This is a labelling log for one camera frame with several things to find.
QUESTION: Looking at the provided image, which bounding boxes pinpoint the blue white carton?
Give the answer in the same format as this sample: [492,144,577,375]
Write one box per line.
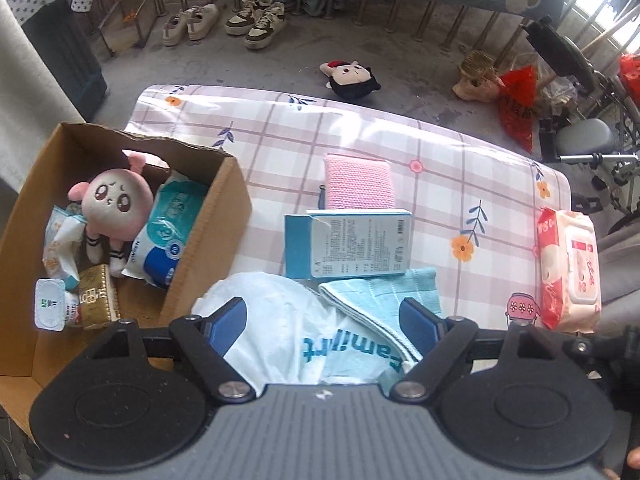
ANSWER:
[284,208,415,280]

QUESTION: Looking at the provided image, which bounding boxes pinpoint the cardboard box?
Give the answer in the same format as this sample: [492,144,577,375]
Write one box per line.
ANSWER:
[0,121,253,441]

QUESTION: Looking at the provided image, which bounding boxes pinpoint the pink plush doll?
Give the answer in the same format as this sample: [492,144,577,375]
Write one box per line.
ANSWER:
[67,152,153,278]

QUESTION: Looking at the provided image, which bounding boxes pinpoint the light blue towel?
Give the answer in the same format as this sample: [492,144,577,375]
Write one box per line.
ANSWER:
[318,267,443,366]

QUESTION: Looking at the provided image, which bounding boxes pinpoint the bicycle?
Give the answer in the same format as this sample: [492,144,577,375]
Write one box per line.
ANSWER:
[522,15,640,226]

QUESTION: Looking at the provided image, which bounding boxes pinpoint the tan woven object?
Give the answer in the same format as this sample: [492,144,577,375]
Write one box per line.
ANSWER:
[452,50,506,103]

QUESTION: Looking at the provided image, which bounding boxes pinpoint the red plastic bag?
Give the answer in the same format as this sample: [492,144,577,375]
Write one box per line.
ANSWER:
[617,52,640,86]
[495,65,538,156]

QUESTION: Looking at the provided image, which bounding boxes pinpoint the pair of dark sneakers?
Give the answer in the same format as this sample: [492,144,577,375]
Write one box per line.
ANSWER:
[245,2,287,51]

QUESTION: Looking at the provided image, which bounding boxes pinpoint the checked floral tablecloth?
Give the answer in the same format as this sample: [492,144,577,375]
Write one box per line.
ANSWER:
[122,84,573,361]

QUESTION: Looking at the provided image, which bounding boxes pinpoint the white yogurt cup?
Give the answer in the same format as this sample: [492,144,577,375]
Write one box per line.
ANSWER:
[34,279,83,332]

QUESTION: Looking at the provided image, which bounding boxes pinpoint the white plastic bag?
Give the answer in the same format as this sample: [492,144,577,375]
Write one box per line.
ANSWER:
[190,271,416,396]

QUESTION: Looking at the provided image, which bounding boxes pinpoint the green white patterned socks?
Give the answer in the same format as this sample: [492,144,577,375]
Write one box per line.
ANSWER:
[42,205,91,293]

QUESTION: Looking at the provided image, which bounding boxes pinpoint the pink knitted sponge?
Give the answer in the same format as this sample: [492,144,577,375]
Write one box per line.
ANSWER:
[322,154,396,211]

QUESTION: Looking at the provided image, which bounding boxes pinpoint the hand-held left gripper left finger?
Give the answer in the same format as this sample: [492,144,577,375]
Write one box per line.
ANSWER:
[90,296,258,406]

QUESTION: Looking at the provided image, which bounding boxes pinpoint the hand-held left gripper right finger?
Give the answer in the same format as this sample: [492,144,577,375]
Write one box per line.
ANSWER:
[389,297,568,406]

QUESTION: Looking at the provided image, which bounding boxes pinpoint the beige curtain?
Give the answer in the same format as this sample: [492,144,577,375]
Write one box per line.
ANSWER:
[0,0,36,196]

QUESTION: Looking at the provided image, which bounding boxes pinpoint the white shoe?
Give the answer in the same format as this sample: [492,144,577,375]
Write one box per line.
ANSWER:
[162,7,193,47]
[186,3,221,42]

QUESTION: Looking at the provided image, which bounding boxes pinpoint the pink wet wipes pack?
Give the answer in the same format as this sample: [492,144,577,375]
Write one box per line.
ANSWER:
[535,206,602,335]

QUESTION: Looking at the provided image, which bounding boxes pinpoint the black haired plush doll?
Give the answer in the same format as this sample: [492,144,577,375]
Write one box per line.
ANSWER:
[320,59,382,101]

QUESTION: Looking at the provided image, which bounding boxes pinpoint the gold brown box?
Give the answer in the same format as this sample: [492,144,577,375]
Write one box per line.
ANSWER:
[77,263,122,331]

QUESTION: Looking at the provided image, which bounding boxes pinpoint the blue white tissue pack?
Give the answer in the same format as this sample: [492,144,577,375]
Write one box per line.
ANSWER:
[121,170,211,291]

